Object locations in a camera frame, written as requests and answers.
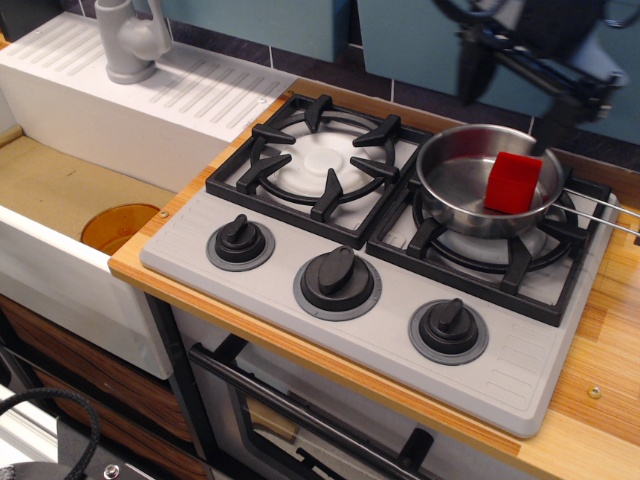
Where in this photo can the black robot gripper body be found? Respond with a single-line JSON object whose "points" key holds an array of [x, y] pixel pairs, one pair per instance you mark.
{"points": [[558, 53]]}

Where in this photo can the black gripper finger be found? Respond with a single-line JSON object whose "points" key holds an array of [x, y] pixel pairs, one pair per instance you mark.
{"points": [[477, 65], [555, 124]]}

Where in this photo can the red wooden cube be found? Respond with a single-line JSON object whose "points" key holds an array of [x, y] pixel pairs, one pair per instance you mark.
{"points": [[512, 182]]}

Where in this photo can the small stainless steel pan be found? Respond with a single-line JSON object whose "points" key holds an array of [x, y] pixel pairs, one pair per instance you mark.
{"points": [[453, 168]]}

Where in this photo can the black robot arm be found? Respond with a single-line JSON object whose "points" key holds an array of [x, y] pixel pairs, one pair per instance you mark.
{"points": [[543, 7]]}

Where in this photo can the grey toy stove top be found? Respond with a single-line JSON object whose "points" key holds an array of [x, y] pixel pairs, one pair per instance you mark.
{"points": [[509, 386]]}

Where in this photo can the black right stove knob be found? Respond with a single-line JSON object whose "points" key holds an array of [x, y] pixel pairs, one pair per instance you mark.
{"points": [[448, 332]]}

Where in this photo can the black stove knob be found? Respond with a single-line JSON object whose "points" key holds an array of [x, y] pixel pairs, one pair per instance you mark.
{"points": [[240, 245], [337, 286], [448, 332]]}

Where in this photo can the black middle stove knob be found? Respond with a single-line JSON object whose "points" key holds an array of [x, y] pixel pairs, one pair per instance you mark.
{"points": [[337, 286]]}

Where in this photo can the black left stove knob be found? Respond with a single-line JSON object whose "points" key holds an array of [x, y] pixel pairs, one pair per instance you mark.
{"points": [[240, 245]]}

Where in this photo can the black right burner grate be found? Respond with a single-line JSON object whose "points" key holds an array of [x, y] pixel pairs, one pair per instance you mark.
{"points": [[539, 274]]}

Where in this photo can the black burner grate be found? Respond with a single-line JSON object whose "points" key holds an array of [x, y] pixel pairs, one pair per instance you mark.
{"points": [[539, 274], [320, 168]]}

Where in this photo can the black left burner grate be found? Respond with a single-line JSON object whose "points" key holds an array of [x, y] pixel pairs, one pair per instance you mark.
{"points": [[320, 168]]}

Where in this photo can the grey toy faucet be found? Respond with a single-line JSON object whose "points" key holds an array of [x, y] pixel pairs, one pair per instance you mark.
{"points": [[131, 45]]}

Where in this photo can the white toy sink unit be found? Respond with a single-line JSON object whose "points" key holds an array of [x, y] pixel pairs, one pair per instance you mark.
{"points": [[75, 143]]}

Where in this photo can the orange translucent plate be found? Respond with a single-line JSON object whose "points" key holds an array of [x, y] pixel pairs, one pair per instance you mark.
{"points": [[110, 229]]}

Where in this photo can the wood grain drawer fronts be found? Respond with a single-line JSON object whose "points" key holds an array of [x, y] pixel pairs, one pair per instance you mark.
{"points": [[140, 417]]}

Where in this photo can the oven door with black handle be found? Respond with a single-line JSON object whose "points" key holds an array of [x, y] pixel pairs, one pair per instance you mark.
{"points": [[298, 425]]}

